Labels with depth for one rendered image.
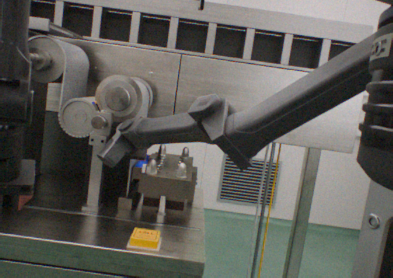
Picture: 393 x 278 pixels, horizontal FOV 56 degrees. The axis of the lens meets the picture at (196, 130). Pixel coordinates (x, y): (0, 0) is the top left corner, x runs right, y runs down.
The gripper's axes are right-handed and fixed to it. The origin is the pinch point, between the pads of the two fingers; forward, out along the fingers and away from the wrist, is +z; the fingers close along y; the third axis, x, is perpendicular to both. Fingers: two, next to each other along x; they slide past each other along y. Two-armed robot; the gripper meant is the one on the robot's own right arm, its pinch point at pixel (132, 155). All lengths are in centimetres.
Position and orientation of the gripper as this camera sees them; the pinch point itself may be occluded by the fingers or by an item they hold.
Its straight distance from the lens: 121.4
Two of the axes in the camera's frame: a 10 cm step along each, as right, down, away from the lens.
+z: -0.8, 4.1, 9.1
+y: 9.9, 1.3, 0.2
